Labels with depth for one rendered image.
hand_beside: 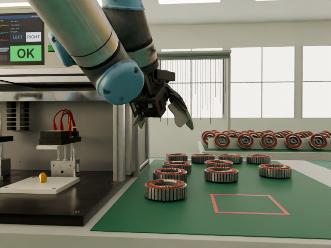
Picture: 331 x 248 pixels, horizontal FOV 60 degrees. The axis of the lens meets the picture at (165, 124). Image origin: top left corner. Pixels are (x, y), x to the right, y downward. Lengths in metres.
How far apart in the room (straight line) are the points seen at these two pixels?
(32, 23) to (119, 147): 0.49
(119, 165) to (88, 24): 0.55
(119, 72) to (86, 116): 0.65
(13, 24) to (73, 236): 0.74
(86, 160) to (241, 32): 6.75
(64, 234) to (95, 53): 0.33
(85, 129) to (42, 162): 0.21
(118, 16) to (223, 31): 6.97
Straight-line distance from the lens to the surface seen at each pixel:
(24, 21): 1.08
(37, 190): 0.80
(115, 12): 0.58
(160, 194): 0.73
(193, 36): 7.44
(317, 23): 8.09
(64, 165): 0.97
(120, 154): 0.87
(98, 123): 1.06
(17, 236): 0.62
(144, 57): 0.61
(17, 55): 1.06
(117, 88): 0.44
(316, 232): 0.62
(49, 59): 1.01
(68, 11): 0.39
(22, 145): 1.18
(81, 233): 0.58
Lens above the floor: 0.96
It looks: 1 degrees down
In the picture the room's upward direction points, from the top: straight up
